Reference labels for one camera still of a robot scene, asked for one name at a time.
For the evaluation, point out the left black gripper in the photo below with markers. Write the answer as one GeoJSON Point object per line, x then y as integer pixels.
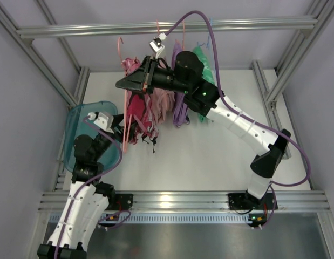
{"type": "Point", "coordinates": [117, 129]}

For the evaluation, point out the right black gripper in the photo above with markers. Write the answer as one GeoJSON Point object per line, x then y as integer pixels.
{"type": "Point", "coordinates": [147, 74]}

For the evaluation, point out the pink patterned trousers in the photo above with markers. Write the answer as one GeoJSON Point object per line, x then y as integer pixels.
{"type": "Point", "coordinates": [142, 122]}

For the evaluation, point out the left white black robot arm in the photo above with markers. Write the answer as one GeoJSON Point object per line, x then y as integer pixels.
{"type": "Point", "coordinates": [88, 196]}

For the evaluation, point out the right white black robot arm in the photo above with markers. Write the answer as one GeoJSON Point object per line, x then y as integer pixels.
{"type": "Point", "coordinates": [206, 99]}

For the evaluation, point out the light pink trousers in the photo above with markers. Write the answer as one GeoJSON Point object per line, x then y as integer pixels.
{"type": "Point", "coordinates": [162, 102]}

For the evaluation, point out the purple trousers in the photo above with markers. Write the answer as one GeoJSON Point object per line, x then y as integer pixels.
{"type": "Point", "coordinates": [180, 110]}

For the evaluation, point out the green patterned trousers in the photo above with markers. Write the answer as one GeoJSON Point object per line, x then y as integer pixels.
{"type": "Point", "coordinates": [207, 73]}

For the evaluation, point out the teal plastic bin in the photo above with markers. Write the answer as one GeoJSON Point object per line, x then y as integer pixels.
{"type": "Point", "coordinates": [76, 127]}

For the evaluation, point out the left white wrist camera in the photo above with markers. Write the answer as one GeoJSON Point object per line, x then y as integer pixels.
{"type": "Point", "coordinates": [103, 120]}

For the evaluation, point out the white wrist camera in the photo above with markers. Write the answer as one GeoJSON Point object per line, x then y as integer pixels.
{"type": "Point", "coordinates": [157, 45]}
{"type": "Point", "coordinates": [103, 120]}

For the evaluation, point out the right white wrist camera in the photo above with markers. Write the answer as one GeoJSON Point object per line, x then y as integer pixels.
{"type": "Point", "coordinates": [157, 45]}

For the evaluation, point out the aluminium frame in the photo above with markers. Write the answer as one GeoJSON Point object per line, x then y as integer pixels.
{"type": "Point", "coordinates": [297, 50]}

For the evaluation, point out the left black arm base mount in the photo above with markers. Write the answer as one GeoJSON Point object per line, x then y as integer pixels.
{"type": "Point", "coordinates": [120, 201]}

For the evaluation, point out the slotted grey cable duct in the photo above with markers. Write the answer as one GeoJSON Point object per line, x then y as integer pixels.
{"type": "Point", "coordinates": [160, 218]}

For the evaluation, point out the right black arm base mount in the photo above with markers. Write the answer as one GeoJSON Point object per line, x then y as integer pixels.
{"type": "Point", "coordinates": [244, 201]}

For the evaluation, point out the aluminium hanging rail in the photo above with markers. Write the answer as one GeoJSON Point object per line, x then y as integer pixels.
{"type": "Point", "coordinates": [274, 23]}

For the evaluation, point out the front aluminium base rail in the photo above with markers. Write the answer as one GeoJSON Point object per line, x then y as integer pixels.
{"type": "Point", "coordinates": [288, 201]}

